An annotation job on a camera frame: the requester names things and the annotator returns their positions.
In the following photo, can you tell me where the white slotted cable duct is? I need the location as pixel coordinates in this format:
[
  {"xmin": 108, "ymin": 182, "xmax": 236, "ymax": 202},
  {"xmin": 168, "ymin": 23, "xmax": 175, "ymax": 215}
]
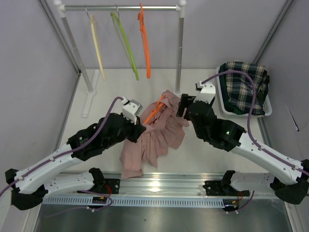
[{"xmin": 43, "ymin": 195, "xmax": 225, "ymax": 208}]

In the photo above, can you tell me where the plaid green white skirt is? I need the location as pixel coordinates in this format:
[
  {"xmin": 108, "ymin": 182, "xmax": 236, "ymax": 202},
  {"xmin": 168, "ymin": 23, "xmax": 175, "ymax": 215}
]
[{"xmin": 218, "ymin": 61, "xmax": 270, "ymax": 116}]

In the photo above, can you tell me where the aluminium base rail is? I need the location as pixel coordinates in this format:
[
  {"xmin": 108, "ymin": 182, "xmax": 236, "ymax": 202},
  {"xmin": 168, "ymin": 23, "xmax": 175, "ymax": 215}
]
[{"xmin": 32, "ymin": 171, "xmax": 296, "ymax": 200}]

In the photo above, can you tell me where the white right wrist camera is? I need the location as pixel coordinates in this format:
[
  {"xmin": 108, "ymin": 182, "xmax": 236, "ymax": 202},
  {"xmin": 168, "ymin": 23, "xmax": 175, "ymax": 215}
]
[{"xmin": 194, "ymin": 81, "xmax": 216, "ymax": 105}]

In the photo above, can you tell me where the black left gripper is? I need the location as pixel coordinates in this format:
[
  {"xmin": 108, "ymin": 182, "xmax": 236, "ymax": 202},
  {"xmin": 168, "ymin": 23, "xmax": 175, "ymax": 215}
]
[{"xmin": 103, "ymin": 112, "xmax": 146, "ymax": 149}]

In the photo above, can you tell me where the cream plastic hanger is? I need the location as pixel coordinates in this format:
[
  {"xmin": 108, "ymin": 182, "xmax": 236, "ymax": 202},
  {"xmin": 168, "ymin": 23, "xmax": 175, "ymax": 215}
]
[{"xmin": 85, "ymin": 6, "xmax": 106, "ymax": 81}]

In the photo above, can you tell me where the white perforated laundry basket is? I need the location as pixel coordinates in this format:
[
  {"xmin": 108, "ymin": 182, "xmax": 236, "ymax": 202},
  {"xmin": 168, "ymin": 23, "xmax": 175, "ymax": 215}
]
[{"xmin": 216, "ymin": 77, "xmax": 272, "ymax": 117}]

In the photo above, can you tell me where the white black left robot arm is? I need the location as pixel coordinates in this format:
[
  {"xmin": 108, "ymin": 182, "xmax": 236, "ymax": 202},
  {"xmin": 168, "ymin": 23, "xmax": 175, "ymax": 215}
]
[{"xmin": 5, "ymin": 113, "xmax": 146, "ymax": 210}]

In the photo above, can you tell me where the green plastic hanger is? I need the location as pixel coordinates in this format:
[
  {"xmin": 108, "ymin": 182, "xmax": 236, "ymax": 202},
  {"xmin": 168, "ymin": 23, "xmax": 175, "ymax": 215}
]
[{"xmin": 110, "ymin": 12, "xmax": 140, "ymax": 81}]

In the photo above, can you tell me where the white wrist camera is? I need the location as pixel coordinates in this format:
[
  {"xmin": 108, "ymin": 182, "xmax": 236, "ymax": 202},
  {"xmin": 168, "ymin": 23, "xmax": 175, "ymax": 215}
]
[
  {"xmin": 194, "ymin": 81, "xmax": 216, "ymax": 105},
  {"xmin": 121, "ymin": 97, "xmax": 142, "ymax": 125}
]

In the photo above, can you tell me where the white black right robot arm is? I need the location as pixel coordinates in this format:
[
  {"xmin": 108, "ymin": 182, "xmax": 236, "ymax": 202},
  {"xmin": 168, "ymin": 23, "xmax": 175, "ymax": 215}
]
[{"xmin": 177, "ymin": 94, "xmax": 309, "ymax": 205}]

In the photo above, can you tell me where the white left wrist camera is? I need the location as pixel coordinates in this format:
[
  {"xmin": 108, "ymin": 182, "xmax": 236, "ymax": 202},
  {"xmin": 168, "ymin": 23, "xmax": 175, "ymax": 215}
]
[{"xmin": 121, "ymin": 97, "xmax": 142, "ymax": 125}]

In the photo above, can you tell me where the white metal clothes rack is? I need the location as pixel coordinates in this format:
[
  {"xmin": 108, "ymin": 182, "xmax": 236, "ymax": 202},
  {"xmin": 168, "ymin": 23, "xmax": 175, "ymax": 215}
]
[{"xmin": 54, "ymin": 0, "xmax": 186, "ymax": 118}]

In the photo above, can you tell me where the orange plastic hanger on rack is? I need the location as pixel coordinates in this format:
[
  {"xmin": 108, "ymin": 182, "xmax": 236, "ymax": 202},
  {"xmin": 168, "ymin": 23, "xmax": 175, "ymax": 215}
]
[{"xmin": 138, "ymin": 3, "xmax": 151, "ymax": 79}]

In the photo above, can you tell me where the pink pleated skirt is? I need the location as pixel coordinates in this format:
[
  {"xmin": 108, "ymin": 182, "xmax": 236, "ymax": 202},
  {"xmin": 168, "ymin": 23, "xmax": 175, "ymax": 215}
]
[{"xmin": 120, "ymin": 90, "xmax": 189, "ymax": 179}]

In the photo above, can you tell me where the orange plastic hanger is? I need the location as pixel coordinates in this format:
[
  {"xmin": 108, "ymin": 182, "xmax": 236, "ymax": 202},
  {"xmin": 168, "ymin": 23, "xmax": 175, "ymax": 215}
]
[
  {"xmin": 138, "ymin": 3, "xmax": 151, "ymax": 79},
  {"xmin": 141, "ymin": 94, "xmax": 167, "ymax": 124}
]

